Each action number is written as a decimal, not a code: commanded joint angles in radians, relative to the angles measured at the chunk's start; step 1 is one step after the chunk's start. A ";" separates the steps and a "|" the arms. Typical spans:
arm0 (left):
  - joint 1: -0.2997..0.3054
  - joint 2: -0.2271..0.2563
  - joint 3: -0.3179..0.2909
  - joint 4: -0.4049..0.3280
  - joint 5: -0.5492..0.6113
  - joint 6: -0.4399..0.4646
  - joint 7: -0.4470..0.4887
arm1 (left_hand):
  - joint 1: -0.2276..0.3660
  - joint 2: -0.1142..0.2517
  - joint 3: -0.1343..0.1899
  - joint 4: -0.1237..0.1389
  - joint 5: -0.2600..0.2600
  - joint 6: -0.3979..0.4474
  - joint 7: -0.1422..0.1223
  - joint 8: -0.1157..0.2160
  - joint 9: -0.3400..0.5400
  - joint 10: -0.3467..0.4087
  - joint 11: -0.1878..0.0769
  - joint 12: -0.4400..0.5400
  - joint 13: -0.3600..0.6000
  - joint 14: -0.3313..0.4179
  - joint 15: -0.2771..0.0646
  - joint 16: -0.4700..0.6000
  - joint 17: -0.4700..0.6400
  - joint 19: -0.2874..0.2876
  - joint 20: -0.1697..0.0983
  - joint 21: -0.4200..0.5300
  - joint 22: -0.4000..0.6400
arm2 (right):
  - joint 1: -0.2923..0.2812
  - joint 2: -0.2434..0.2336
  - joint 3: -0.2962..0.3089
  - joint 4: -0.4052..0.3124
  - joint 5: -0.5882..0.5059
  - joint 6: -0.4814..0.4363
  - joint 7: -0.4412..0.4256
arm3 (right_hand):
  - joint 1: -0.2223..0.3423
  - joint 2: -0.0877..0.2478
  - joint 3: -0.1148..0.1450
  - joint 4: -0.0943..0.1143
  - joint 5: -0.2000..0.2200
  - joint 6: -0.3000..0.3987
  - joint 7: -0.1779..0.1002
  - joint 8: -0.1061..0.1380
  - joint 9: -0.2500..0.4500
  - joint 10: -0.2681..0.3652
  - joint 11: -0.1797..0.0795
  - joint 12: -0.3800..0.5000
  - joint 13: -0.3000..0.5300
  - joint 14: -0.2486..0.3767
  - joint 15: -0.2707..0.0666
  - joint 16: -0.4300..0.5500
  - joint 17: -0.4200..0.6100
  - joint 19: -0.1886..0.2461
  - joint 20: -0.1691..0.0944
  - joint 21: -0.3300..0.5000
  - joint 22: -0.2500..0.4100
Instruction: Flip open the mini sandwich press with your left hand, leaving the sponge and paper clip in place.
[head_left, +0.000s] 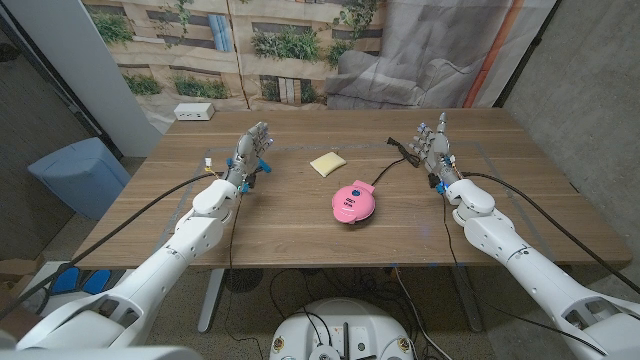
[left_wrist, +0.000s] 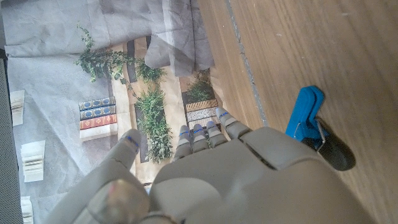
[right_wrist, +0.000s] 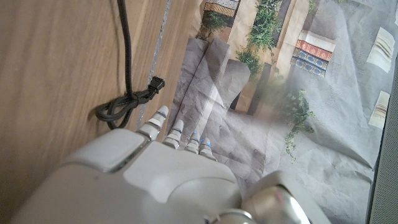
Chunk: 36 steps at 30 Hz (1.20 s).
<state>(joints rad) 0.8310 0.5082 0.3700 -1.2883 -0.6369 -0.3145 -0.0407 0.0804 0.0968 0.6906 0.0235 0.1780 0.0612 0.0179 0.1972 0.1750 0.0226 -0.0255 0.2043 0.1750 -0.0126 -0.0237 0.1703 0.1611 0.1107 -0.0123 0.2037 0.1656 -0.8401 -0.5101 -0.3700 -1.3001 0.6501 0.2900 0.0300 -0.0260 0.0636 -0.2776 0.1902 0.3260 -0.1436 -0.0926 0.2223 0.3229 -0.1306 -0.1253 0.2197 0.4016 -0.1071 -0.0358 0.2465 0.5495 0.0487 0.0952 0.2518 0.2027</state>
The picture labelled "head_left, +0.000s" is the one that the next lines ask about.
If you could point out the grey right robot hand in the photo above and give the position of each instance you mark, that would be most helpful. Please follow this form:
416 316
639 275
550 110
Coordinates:
440 152

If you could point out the white power strip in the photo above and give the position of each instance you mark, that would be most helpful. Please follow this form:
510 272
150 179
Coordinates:
194 111

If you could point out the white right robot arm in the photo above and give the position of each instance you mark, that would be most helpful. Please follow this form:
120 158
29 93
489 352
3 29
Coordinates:
525 270

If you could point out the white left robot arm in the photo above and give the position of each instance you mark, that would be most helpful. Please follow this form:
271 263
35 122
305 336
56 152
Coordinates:
165 260

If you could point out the blue foot pedal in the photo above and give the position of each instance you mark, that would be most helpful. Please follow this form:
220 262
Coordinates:
65 281
96 281

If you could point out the pink mini sandwich press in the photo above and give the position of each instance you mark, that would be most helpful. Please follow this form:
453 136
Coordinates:
353 204

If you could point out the grey table leg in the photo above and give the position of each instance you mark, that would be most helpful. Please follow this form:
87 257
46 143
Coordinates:
468 300

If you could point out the white table leg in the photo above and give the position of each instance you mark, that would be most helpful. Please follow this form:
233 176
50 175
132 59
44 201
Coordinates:
210 300

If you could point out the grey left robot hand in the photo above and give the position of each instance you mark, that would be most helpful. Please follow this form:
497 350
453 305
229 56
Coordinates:
245 155

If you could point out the brown cardboard box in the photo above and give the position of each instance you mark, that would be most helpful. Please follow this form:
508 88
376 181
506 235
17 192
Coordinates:
17 272

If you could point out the yellow sponge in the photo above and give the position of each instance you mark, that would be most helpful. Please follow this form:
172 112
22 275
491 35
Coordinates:
327 163

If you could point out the printed fabric backdrop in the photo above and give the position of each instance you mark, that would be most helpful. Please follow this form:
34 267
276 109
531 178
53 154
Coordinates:
400 55

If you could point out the white robot torso base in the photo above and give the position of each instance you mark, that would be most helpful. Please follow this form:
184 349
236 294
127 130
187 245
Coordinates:
340 325

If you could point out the blue plastic bin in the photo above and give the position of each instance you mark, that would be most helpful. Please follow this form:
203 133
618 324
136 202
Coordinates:
80 175

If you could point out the white wall panel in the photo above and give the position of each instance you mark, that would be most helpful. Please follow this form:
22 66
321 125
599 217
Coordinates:
85 65

